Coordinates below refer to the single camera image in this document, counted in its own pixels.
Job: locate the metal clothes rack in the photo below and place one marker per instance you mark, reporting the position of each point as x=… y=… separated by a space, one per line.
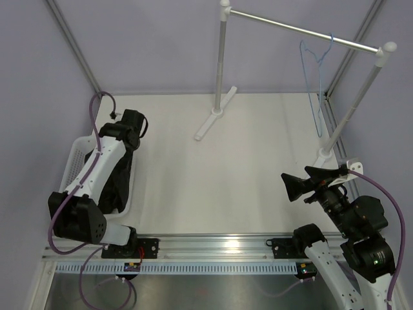
x=382 y=53

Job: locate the left black mount plate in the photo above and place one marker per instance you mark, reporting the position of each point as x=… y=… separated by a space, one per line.
x=145 y=248

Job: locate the black pinstripe shirt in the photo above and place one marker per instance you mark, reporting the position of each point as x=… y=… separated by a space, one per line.
x=115 y=192

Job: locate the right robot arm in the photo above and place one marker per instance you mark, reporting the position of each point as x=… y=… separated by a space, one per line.
x=359 y=222

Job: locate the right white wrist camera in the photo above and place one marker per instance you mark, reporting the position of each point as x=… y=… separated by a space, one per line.
x=346 y=172

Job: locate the white slotted cable duct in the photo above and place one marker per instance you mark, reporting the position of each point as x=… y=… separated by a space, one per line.
x=178 y=268

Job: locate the aluminium rail base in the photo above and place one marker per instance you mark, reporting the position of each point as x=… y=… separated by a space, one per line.
x=198 y=248

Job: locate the blue wire hanger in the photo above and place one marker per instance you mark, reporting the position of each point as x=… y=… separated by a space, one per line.
x=319 y=61

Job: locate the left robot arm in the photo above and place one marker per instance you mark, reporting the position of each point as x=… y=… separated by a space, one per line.
x=75 y=213

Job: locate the black mount plate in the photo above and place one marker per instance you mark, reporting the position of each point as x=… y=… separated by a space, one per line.
x=284 y=248
x=145 y=248

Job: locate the right black mount plate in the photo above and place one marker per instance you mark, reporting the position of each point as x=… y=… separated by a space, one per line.
x=284 y=248

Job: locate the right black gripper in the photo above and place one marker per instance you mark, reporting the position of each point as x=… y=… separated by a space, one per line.
x=295 y=186

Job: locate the white plastic basket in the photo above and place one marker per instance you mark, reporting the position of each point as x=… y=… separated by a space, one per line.
x=72 y=161

